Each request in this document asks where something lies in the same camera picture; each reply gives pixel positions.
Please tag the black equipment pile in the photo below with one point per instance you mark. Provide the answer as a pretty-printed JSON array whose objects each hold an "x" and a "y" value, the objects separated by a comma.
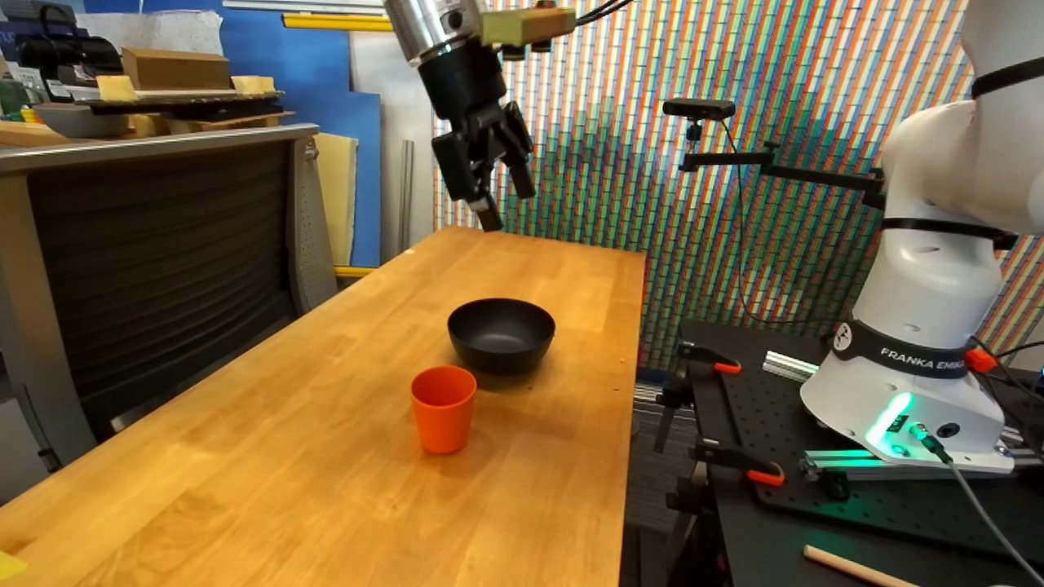
[{"x": 60, "y": 51}]

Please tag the blue board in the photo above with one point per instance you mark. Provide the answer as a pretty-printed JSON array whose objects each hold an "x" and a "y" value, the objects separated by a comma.
[{"x": 321, "y": 81}]

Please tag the light wooden panel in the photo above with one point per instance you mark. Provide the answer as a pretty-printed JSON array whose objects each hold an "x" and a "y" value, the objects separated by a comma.
[{"x": 337, "y": 197}]

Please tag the long aluminium rail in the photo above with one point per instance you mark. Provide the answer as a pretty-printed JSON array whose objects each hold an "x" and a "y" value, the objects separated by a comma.
[{"x": 979, "y": 465}]

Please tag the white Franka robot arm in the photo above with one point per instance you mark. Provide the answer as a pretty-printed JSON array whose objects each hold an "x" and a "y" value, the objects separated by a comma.
[{"x": 935, "y": 280}]

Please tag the wooden stick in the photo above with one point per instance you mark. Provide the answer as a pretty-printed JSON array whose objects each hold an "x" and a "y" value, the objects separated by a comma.
[{"x": 861, "y": 570}]

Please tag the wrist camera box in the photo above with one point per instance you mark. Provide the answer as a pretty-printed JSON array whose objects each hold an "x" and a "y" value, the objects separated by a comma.
[{"x": 523, "y": 24}]

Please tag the orange plastic cup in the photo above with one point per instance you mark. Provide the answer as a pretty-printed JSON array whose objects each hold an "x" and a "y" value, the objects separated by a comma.
[{"x": 443, "y": 413}]

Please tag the cardboard box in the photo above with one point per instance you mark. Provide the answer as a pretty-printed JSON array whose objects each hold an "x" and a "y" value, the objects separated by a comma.
[{"x": 174, "y": 70}]

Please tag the black bowl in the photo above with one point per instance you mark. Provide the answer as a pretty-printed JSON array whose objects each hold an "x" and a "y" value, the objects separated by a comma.
[{"x": 501, "y": 335}]

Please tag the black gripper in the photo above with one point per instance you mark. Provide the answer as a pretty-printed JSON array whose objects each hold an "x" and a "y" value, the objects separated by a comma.
[{"x": 466, "y": 90}]

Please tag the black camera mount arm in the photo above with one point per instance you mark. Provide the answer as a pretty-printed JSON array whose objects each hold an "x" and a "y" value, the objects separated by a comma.
[{"x": 762, "y": 165}]

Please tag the black stereo camera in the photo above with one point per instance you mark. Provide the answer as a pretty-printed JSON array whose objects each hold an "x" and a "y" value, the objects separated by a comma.
[{"x": 700, "y": 109}]

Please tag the grey mesh office chair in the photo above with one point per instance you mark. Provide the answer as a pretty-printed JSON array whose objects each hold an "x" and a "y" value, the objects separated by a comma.
[{"x": 165, "y": 262}]

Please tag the black perforated breadboard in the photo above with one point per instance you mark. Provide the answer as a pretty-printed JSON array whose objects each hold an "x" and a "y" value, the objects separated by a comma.
[{"x": 784, "y": 524}]

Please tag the short aluminium rail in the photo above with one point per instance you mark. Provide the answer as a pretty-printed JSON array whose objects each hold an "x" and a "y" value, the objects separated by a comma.
[{"x": 789, "y": 367}]

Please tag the yellow bar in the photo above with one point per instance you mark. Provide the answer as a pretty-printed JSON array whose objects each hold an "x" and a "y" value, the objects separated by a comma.
[{"x": 337, "y": 21}]

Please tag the black orange bar clamp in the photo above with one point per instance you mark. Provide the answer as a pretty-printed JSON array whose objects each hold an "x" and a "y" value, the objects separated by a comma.
[
  {"x": 705, "y": 363},
  {"x": 740, "y": 460}
]

